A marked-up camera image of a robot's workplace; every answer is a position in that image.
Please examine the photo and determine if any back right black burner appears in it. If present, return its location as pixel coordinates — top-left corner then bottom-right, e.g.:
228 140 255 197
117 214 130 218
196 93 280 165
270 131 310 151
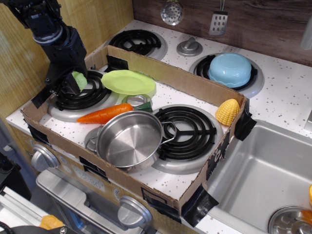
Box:
189 53 264 98

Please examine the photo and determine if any black burner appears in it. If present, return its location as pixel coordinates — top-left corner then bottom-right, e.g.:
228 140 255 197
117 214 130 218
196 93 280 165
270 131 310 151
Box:
104 29 168 60
153 104 223 175
189 53 264 98
48 70 119 122

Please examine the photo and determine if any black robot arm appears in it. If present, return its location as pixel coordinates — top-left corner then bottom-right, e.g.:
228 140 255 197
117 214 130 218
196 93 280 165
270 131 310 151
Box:
2 0 87 96

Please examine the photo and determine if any silver front stove knob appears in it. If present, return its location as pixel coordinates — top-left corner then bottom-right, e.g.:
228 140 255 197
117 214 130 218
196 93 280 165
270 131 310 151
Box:
84 126 103 153

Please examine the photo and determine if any silver oven door handle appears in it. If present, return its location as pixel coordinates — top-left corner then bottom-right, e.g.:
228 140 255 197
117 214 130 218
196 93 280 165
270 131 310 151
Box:
36 170 145 234

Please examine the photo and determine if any stainless steel pan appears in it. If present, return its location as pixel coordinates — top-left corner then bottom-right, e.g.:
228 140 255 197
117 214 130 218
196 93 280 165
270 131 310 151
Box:
96 111 173 172

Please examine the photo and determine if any hanging metal spatula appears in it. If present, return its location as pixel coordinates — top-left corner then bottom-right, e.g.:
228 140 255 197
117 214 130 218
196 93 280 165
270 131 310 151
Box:
209 0 228 36

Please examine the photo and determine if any silver oven knob left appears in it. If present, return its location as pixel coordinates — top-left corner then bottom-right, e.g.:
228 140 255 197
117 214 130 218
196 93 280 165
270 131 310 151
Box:
31 144 60 172

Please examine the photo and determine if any back left black burner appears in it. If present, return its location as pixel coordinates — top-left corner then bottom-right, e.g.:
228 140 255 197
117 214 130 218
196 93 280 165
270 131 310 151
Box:
104 29 168 60

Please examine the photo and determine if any black device left edge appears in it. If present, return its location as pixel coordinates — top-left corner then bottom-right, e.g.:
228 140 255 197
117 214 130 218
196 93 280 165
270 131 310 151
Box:
0 147 32 201

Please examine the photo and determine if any brown cardboard fence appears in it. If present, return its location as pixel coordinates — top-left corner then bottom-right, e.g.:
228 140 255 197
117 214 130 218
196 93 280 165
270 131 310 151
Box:
20 44 257 228

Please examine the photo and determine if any hanging metal strainer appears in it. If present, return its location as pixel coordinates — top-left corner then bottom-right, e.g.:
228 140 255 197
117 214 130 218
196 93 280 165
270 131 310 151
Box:
160 0 184 26

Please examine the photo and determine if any light green toy broccoli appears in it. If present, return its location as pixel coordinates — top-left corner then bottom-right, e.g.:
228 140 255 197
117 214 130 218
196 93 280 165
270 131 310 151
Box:
72 71 88 92

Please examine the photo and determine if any front left black burner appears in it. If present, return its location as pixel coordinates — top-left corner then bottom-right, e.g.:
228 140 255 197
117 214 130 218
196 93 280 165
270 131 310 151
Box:
48 70 119 122

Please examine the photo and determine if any light green plastic plate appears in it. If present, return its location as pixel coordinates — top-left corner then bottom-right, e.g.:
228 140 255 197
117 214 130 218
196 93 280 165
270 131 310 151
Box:
101 70 156 95

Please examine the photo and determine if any stainless steel sink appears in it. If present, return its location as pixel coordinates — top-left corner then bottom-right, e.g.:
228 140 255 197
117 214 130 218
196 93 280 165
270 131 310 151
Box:
207 120 312 234

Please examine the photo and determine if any silver middle stove knob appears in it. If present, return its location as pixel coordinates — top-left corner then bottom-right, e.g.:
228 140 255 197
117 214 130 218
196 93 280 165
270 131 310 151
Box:
122 94 152 107

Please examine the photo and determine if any yellow toy corn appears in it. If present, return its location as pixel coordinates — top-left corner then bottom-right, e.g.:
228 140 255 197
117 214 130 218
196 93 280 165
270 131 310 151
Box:
215 98 240 126

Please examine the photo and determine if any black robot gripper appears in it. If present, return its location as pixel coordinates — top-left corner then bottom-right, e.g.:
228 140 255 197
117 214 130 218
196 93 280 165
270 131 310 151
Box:
32 22 88 96

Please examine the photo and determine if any silver sink drain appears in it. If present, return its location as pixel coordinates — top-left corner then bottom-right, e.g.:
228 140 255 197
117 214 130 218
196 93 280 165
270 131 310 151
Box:
267 206 312 234

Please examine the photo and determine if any silver back stove knob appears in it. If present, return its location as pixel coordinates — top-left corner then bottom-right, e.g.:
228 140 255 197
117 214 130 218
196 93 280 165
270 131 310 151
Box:
176 37 203 57

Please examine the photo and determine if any front right black burner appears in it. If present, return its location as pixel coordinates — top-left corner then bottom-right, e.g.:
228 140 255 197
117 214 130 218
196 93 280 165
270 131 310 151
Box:
153 104 223 175

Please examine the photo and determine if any light blue upturned bowl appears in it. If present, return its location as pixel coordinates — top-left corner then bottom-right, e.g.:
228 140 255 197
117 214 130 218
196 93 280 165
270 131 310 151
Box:
208 53 252 88

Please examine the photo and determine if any orange toy carrot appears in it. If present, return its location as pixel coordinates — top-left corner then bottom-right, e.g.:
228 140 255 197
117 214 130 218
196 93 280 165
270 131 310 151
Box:
77 102 153 124

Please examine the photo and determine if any silver stove knob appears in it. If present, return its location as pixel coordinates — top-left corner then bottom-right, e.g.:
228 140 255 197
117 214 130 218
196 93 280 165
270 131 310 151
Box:
176 37 203 57
122 94 152 107
84 126 103 153

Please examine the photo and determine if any orange toy in sink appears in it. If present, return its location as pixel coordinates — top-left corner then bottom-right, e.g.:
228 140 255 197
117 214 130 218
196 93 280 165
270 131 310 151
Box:
301 185 312 224

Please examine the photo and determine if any silver oven knob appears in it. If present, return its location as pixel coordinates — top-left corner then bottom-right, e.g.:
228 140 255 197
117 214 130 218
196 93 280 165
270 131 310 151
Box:
31 144 60 172
117 195 153 229

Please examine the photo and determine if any silver oven knob right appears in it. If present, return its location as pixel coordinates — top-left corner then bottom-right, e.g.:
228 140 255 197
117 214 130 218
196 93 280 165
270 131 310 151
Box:
117 195 153 229

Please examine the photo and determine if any orange object bottom left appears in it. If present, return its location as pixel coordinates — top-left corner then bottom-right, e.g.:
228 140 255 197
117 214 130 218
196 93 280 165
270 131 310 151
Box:
39 214 64 230

